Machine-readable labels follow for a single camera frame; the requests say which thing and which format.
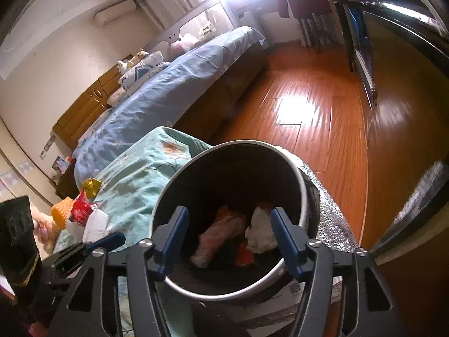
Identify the cream teddy bear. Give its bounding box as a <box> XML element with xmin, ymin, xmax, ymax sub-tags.
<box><xmin>31</xmin><ymin>207</ymin><xmax>62</xmax><ymax>253</ymax></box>

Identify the cream sliding wardrobe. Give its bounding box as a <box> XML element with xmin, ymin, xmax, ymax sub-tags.
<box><xmin>0</xmin><ymin>119</ymin><xmax>53</xmax><ymax>204</ymax></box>

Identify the pink plastic bag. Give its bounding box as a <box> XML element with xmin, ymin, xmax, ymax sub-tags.
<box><xmin>191</xmin><ymin>205</ymin><xmax>248</xmax><ymax>267</ymax></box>

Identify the bed with blue sheet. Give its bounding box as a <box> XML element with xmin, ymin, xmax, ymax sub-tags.
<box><xmin>72</xmin><ymin>26</ymin><xmax>269</xmax><ymax>197</ymax></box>

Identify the black round trash bin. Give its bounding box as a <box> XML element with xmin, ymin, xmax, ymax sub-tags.
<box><xmin>150</xmin><ymin>140</ymin><xmax>320</xmax><ymax>302</ymax></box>

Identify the white air conditioner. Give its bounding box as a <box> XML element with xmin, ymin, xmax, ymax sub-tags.
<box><xmin>94</xmin><ymin>0</ymin><xmax>137</xmax><ymax>25</ymax></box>

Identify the small cream plush toy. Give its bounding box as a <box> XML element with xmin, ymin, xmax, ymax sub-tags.
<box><xmin>117</xmin><ymin>48</ymin><xmax>150</xmax><ymax>72</ymax></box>

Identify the photo frame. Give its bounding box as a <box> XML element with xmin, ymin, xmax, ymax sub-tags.
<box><xmin>52</xmin><ymin>155</ymin><xmax>69</xmax><ymax>174</ymax></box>

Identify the orange foam fruit net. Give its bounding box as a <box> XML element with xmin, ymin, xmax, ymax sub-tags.
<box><xmin>51</xmin><ymin>198</ymin><xmax>76</xmax><ymax>230</ymax></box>

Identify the black glossy cabinet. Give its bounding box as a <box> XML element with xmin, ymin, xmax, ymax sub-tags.
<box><xmin>328</xmin><ymin>0</ymin><xmax>449</xmax><ymax>264</ymax></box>

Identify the white wrapper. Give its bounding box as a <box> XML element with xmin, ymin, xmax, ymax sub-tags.
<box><xmin>245</xmin><ymin>206</ymin><xmax>279</xmax><ymax>254</ymax></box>

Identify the wooden headboard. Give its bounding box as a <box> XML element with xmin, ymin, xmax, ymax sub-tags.
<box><xmin>52</xmin><ymin>65</ymin><xmax>123</xmax><ymax>150</ymax></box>

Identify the red milk carton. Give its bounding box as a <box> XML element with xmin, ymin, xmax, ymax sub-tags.
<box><xmin>70</xmin><ymin>190</ymin><xmax>92</xmax><ymax>225</ymax></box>

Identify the grey bed guard rail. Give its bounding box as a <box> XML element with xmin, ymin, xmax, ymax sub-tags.
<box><xmin>144</xmin><ymin>0</ymin><xmax>239</xmax><ymax>57</ymax></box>

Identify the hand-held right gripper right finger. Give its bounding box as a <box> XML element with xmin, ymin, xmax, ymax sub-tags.
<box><xmin>271</xmin><ymin>207</ymin><xmax>411</xmax><ymax>337</ymax></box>

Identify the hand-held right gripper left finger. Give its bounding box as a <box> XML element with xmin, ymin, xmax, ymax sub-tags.
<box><xmin>52</xmin><ymin>206</ymin><xmax>190</xmax><ymax>337</ymax></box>

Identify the pink plush toy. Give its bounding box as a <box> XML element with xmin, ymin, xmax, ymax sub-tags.
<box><xmin>170</xmin><ymin>31</ymin><xmax>197</xmax><ymax>51</ymax></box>

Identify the silver foil mat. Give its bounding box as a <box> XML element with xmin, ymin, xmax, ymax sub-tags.
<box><xmin>274</xmin><ymin>145</ymin><xmax>358</xmax><ymax>253</ymax></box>

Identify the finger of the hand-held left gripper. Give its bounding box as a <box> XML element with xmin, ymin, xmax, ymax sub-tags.
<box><xmin>51</xmin><ymin>242</ymin><xmax>92</xmax><ymax>272</ymax></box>
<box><xmin>82</xmin><ymin>232</ymin><xmax>126</xmax><ymax>253</ymax></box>

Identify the wall switch panel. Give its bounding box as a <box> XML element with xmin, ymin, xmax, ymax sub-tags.
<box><xmin>40</xmin><ymin>137</ymin><xmax>55</xmax><ymax>158</ymax></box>

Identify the orange snack wrapper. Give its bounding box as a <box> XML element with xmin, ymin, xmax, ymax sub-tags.
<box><xmin>236</xmin><ymin>242</ymin><xmax>256</xmax><ymax>267</ymax></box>

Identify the white foam block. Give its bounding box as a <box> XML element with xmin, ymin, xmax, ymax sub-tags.
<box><xmin>67</xmin><ymin>209</ymin><xmax>113</xmax><ymax>244</ymax></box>

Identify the yellow snack wrapper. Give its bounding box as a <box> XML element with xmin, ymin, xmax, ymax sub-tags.
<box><xmin>81</xmin><ymin>178</ymin><xmax>103</xmax><ymax>194</ymax></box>

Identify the folded blue white quilt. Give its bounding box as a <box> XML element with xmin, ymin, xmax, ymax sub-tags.
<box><xmin>117</xmin><ymin>51</ymin><xmax>172</xmax><ymax>90</ymax></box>

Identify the floral pillow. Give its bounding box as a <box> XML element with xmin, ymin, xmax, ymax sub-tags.
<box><xmin>106</xmin><ymin>88</ymin><xmax>127</xmax><ymax>108</ymax></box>

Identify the dark wooden nightstand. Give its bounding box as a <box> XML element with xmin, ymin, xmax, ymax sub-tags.
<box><xmin>54</xmin><ymin>158</ymin><xmax>83</xmax><ymax>199</ymax></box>

